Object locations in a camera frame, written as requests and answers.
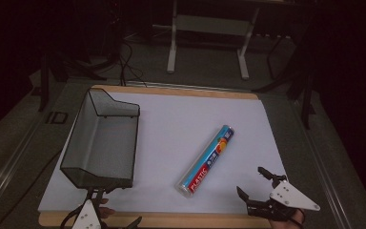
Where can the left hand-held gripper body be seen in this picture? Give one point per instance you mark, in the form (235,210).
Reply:
(87,217)

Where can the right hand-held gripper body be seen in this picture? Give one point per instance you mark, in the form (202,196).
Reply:
(287,199)

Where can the blue plastic wrap roll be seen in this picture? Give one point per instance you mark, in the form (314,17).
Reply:
(205,164)

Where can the person's left hand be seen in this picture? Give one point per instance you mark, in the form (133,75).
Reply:
(105,210)

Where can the person's right hand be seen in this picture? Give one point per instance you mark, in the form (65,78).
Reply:
(287,222)

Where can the black metal stand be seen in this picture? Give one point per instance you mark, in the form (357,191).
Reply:
(44,82)
(306,98)

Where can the white table mat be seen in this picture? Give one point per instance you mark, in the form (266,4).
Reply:
(171,127)

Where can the white metal stand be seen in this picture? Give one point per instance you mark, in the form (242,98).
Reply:
(211,27)

